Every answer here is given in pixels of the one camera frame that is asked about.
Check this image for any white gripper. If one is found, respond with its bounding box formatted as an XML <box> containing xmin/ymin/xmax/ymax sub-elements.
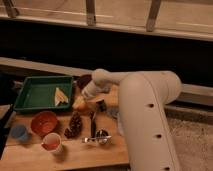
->
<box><xmin>81</xmin><ymin>81</ymin><xmax>109</xmax><ymax>106</ymax></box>

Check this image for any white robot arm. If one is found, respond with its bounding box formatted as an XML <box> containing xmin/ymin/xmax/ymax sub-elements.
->
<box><xmin>82</xmin><ymin>69</ymin><xmax>182</xmax><ymax>171</ymax></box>

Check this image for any black small brush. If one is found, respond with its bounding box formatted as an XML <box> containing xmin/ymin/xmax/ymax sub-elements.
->
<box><xmin>93</xmin><ymin>100</ymin><xmax>107</xmax><ymax>119</ymax></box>

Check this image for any grey blue cloth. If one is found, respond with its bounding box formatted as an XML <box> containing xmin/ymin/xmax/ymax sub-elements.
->
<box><xmin>107</xmin><ymin>107</ymin><xmax>119</xmax><ymax>119</ymax></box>

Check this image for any dark brown bowl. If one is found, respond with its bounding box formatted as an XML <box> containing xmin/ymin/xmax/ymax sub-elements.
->
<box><xmin>77</xmin><ymin>74</ymin><xmax>92</xmax><ymax>89</ymax></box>

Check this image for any dark grape bunch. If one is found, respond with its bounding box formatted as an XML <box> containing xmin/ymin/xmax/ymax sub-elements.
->
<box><xmin>64</xmin><ymin>112</ymin><xmax>82</xmax><ymax>138</ymax></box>

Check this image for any small metal cup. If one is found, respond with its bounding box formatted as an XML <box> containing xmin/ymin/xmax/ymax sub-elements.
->
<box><xmin>96</xmin><ymin>129</ymin><xmax>109</xmax><ymax>145</ymax></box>

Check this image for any silver spoon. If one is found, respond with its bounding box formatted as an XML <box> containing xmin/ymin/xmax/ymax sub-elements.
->
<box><xmin>82</xmin><ymin>136</ymin><xmax>111</xmax><ymax>144</ymax></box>

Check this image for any orange bowl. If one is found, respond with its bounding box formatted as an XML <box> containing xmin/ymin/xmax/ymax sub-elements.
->
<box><xmin>31</xmin><ymin>111</ymin><xmax>58</xmax><ymax>137</ymax></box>

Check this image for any green plastic tray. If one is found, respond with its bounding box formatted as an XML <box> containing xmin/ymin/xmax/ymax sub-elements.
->
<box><xmin>14</xmin><ymin>76</ymin><xmax>73</xmax><ymax>113</ymax></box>

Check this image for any white cup red inside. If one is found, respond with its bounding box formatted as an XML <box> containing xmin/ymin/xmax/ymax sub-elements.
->
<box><xmin>41</xmin><ymin>133</ymin><xmax>62</xmax><ymax>155</ymax></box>

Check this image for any blue cup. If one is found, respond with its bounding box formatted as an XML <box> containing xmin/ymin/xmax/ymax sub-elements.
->
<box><xmin>11</xmin><ymin>125</ymin><xmax>29</xmax><ymax>142</ymax></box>

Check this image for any black handled spatula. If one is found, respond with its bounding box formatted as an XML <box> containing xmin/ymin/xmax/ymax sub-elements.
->
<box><xmin>90</xmin><ymin>112</ymin><xmax>96</xmax><ymax>138</ymax></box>

